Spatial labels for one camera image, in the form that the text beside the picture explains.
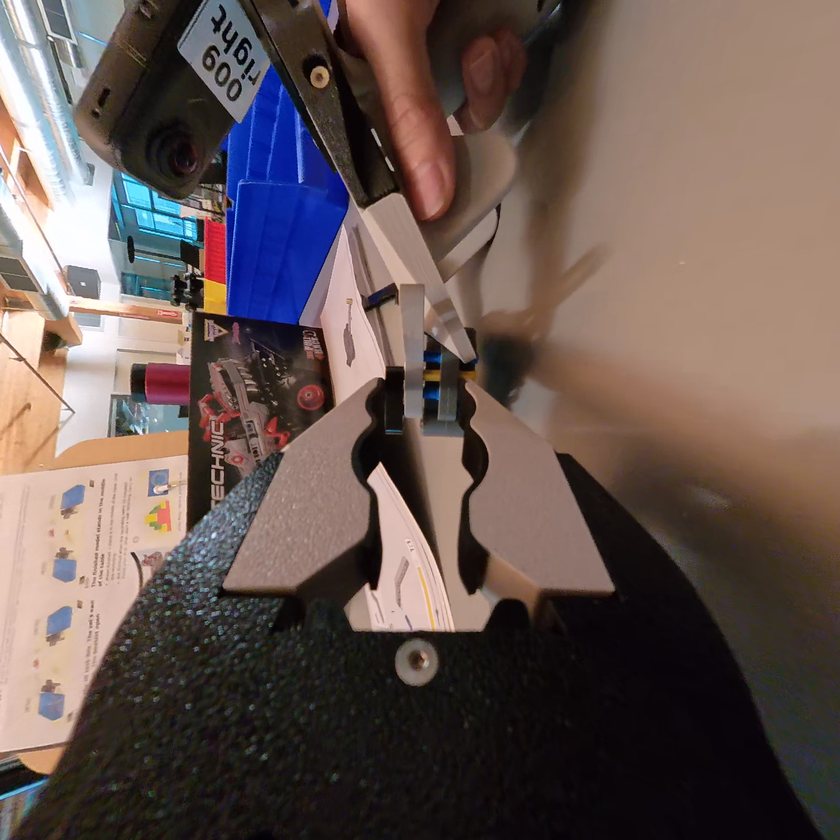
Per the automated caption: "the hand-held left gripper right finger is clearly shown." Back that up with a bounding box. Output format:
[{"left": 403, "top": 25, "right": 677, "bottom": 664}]
[{"left": 458, "top": 381, "right": 616, "bottom": 598}]

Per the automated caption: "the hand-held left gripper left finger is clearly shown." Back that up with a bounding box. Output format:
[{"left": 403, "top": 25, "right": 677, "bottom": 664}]
[{"left": 222, "top": 377, "right": 389, "bottom": 599}]

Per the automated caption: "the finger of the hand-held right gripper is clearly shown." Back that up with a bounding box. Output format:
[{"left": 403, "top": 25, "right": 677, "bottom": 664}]
[
  {"left": 419, "top": 118, "right": 521, "bottom": 283},
  {"left": 357, "top": 190, "right": 478, "bottom": 363}
]

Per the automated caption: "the grey toy brick assembly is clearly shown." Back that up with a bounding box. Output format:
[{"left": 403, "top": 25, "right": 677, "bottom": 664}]
[{"left": 364, "top": 283, "right": 480, "bottom": 439}]

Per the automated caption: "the person's right hand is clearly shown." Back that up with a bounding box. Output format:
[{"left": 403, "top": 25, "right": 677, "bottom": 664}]
[{"left": 341, "top": 0, "right": 527, "bottom": 222}]

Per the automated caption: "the open instruction booklet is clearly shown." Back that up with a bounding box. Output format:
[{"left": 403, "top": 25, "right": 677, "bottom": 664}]
[{"left": 318, "top": 223, "right": 457, "bottom": 632}]

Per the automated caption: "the blue plastic bin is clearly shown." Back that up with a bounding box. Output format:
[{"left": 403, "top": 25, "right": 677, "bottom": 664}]
[
  {"left": 228, "top": 178, "right": 350, "bottom": 327},
  {"left": 220, "top": 85, "right": 342, "bottom": 191}
]

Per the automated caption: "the black toy car box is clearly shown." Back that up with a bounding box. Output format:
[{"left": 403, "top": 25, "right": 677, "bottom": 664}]
[{"left": 187, "top": 311, "right": 336, "bottom": 532}]

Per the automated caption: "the red plastic bin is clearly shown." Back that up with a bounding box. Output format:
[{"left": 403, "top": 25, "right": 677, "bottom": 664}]
[{"left": 203, "top": 217, "right": 232, "bottom": 283}]

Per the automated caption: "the maroon bottle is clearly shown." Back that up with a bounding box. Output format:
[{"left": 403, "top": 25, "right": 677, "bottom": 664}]
[{"left": 130, "top": 361, "right": 193, "bottom": 404}]

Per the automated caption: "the brown cardboard board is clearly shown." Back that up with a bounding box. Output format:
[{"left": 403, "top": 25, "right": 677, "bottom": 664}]
[{"left": 20, "top": 430, "right": 191, "bottom": 777}]

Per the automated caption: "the printed instruction sheet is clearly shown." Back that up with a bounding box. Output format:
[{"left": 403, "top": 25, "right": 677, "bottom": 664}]
[{"left": 0, "top": 456, "right": 191, "bottom": 756}]

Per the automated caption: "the silver ventilation duct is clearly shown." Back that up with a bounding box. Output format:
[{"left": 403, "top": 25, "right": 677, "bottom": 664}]
[{"left": 0, "top": 0, "right": 94, "bottom": 198}]

